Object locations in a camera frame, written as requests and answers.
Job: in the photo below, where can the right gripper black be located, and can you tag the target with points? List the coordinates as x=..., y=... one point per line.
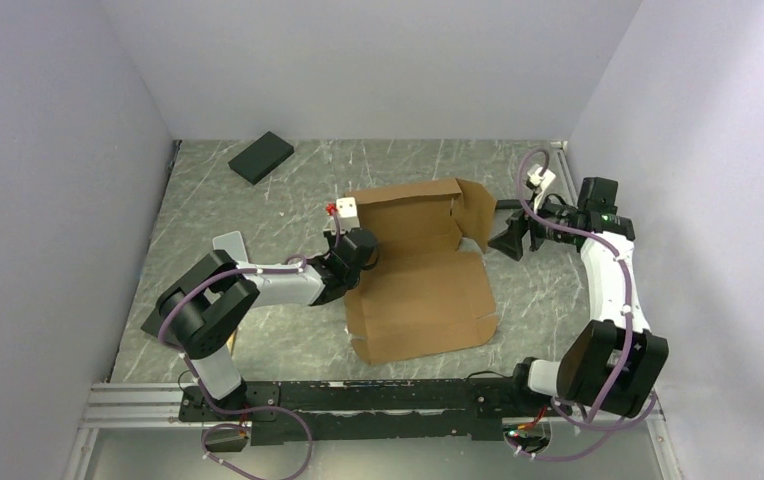
x=510, y=240

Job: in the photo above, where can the brown cardboard box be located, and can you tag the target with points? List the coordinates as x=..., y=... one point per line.
x=429, y=292

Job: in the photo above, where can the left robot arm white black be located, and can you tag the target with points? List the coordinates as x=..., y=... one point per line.
x=198, y=313

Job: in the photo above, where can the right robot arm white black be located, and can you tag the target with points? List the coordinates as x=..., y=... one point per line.
x=614, y=362

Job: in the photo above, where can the black flat box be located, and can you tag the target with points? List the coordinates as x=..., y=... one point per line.
x=261, y=157

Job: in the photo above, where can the black foam tube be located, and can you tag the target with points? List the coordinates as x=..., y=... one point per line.
x=508, y=205

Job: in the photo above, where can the clear plastic lid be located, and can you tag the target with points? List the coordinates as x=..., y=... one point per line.
x=233, y=244

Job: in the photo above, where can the black triangular plate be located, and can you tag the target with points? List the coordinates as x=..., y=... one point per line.
x=152, y=325

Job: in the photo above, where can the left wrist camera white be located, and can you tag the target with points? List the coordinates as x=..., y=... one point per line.
x=342, y=214

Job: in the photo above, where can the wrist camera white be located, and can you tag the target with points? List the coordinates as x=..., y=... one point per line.
x=342, y=214
x=538, y=180

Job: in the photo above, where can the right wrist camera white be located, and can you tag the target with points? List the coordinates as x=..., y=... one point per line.
x=538, y=180

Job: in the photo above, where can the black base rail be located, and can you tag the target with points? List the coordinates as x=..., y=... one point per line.
x=277, y=412

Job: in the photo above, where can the aluminium frame rail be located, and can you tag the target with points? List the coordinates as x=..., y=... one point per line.
x=131, y=405

